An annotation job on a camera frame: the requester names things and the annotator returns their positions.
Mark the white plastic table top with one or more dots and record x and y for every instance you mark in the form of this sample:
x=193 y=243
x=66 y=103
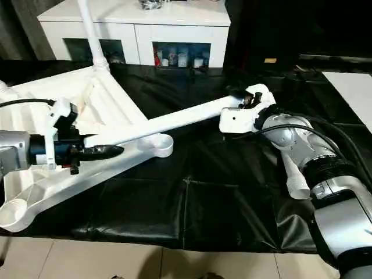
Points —
x=101 y=87

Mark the white plastic table leg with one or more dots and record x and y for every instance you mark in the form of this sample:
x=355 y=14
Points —
x=3 y=87
x=296 y=180
x=174 y=119
x=91 y=35

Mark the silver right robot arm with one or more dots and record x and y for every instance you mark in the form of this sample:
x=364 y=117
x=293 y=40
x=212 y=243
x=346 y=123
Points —
x=296 y=139

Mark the small yellow object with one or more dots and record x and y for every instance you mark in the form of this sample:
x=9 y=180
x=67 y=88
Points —
x=270 y=60

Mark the white cabinet with glass doors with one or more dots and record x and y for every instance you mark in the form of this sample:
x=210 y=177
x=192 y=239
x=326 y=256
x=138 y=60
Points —
x=174 y=23

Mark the black mat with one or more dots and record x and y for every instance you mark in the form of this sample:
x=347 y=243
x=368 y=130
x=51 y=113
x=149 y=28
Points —
x=203 y=189

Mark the white flat board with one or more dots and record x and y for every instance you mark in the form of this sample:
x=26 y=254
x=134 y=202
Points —
x=351 y=93

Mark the grey curtain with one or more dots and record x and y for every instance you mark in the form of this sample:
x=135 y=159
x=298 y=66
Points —
x=23 y=29

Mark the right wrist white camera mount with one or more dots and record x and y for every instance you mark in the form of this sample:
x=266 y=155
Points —
x=235 y=119

